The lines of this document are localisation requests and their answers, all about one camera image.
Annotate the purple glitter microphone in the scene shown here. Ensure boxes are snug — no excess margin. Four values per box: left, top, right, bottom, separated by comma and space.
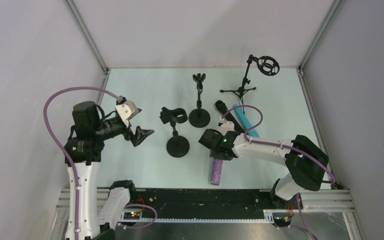
210, 159, 223, 186

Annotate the black ring clip stand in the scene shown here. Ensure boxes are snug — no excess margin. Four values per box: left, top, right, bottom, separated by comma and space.
159, 107, 190, 158

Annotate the black fork clip stand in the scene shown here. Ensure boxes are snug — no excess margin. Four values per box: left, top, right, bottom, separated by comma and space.
188, 73, 211, 128

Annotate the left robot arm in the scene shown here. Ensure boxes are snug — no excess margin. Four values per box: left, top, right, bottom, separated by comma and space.
64, 100, 154, 240

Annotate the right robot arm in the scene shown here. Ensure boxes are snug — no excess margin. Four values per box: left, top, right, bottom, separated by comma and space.
198, 129, 329, 201

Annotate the blue microphone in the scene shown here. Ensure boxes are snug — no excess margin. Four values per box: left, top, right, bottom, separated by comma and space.
233, 107, 260, 138

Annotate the black microphone orange end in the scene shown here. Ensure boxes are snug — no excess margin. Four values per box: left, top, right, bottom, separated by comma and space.
214, 100, 245, 134

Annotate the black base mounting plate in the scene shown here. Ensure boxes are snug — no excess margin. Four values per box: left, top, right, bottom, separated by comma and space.
130, 188, 302, 219

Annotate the left controller board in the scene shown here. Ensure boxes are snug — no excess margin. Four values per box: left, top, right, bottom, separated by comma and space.
122, 211, 142, 221

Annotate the controller board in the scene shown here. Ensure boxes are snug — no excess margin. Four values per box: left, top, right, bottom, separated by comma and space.
273, 216, 293, 228
122, 211, 142, 221

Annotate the right controller board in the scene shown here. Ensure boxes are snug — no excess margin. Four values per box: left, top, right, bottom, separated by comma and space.
273, 216, 293, 228

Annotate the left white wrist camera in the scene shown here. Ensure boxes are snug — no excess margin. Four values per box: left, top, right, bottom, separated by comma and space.
115, 100, 137, 127

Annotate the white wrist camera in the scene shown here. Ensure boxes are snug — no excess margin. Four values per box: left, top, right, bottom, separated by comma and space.
218, 119, 236, 136
115, 100, 137, 127

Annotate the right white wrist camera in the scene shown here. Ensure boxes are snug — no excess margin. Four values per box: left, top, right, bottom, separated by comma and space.
218, 119, 236, 136

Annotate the white slotted cable duct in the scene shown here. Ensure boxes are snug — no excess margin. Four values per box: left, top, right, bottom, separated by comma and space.
118, 212, 275, 224

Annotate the black tripod shock mount stand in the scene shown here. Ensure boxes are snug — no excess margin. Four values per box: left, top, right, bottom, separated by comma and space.
219, 54, 280, 105

